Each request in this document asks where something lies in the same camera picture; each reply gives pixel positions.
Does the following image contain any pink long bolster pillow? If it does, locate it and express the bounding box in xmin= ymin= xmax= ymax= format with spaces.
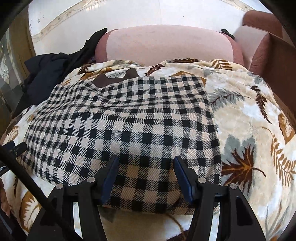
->
xmin=95 ymin=25 xmax=244 ymax=66

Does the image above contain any leaf pattern cream blanket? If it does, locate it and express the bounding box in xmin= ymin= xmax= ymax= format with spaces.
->
xmin=1 ymin=58 xmax=295 ymax=240

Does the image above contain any black white checkered shirt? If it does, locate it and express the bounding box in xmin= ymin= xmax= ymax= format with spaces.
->
xmin=21 ymin=75 xmax=221 ymax=215

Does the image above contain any brown wooden bed frame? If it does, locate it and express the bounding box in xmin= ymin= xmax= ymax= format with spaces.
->
xmin=262 ymin=35 xmax=295 ymax=125

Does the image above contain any wooden glass cabinet door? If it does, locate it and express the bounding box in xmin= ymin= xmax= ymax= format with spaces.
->
xmin=1 ymin=6 xmax=36 ymax=134

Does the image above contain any small black object behind pillow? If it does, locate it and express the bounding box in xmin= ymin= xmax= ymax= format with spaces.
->
xmin=221 ymin=29 xmax=235 ymax=40

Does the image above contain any dark navy garment pile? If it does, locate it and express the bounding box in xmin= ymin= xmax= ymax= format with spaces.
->
xmin=11 ymin=28 xmax=107 ymax=118

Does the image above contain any pink brown side cushion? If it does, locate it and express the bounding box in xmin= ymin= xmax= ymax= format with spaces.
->
xmin=234 ymin=10 xmax=282 ymax=76

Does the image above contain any person left hand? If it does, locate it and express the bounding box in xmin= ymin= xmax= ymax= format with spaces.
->
xmin=0 ymin=179 xmax=11 ymax=217

